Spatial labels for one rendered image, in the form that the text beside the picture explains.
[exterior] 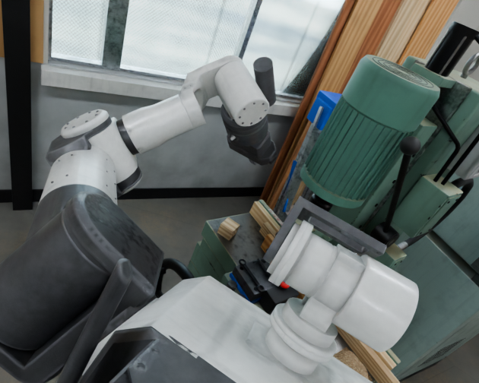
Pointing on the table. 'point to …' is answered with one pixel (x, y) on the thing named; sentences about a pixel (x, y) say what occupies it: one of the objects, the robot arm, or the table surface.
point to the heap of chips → (352, 362)
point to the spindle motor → (366, 131)
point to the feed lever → (384, 231)
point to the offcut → (228, 228)
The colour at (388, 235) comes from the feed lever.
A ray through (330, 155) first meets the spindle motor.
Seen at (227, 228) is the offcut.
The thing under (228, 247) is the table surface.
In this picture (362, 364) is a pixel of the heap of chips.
